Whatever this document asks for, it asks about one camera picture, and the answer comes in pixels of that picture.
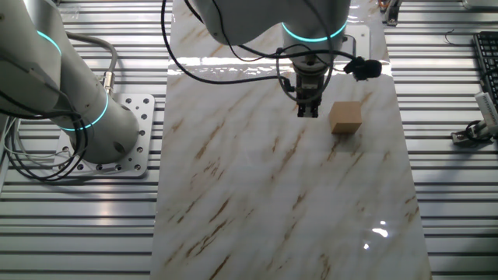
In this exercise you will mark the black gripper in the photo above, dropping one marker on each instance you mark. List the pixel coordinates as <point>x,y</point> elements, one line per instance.
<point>309,83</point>

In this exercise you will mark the small wooden block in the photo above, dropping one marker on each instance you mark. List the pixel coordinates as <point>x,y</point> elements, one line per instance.
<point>345,117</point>

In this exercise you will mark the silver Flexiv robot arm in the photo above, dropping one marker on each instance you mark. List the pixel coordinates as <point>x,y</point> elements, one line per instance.
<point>74,97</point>

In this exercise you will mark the marble pattern table sheet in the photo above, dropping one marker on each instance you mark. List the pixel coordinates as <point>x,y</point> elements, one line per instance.
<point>272,194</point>

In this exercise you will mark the black computer keyboard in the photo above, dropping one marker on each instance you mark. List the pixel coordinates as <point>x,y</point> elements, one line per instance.
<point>488,58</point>

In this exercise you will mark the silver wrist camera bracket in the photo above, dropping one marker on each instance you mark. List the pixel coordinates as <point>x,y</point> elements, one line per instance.
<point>360,39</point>

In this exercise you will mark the metal clamp bracket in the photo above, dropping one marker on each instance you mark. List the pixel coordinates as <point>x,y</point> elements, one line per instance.
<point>393,11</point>

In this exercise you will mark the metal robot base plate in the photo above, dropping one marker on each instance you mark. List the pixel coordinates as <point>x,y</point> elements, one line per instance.
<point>142,116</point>

